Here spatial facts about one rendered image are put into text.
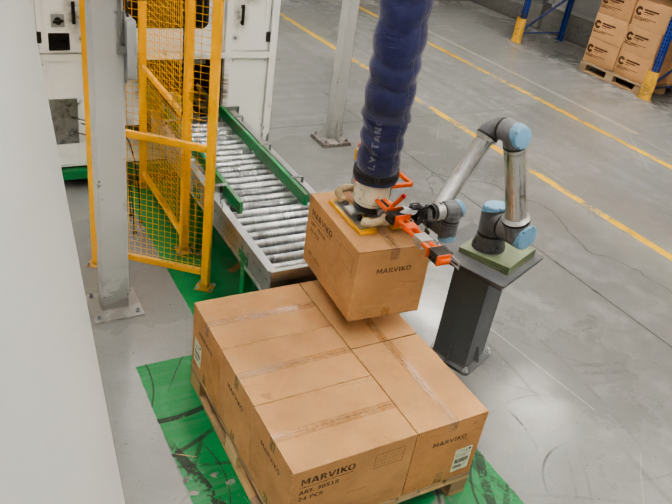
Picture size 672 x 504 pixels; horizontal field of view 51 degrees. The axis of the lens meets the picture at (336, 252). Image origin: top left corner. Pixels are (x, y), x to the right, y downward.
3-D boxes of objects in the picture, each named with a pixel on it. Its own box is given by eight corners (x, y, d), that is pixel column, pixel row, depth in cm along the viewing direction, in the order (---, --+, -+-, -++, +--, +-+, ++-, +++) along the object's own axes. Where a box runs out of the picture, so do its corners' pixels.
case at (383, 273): (302, 257, 390) (310, 193, 370) (366, 249, 407) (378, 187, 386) (347, 322, 345) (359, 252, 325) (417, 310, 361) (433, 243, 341)
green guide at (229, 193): (154, 119, 556) (154, 108, 551) (167, 118, 561) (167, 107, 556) (227, 215, 441) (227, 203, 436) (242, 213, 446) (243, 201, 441)
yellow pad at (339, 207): (328, 202, 363) (329, 194, 360) (345, 200, 368) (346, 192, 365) (359, 235, 338) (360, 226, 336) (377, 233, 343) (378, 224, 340)
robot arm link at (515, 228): (516, 230, 396) (513, 111, 349) (539, 244, 383) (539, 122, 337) (495, 242, 391) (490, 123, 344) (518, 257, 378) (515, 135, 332)
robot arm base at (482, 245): (478, 235, 415) (481, 220, 410) (509, 245, 407) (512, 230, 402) (466, 247, 401) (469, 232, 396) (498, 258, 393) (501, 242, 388)
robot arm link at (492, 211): (491, 223, 408) (497, 195, 400) (512, 235, 396) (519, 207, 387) (472, 228, 401) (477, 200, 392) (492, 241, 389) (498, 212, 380)
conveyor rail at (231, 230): (150, 137, 562) (150, 114, 553) (156, 136, 565) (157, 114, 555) (265, 300, 396) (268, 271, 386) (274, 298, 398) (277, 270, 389)
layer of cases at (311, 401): (191, 361, 383) (194, 302, 362) (350, 326, 429) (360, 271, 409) (283, 539, 297) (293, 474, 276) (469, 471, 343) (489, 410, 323)
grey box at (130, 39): (118, 68, 373) (116, 10, 358) (128, 67, 376) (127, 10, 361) (127, 80, 359) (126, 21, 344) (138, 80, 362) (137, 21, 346)
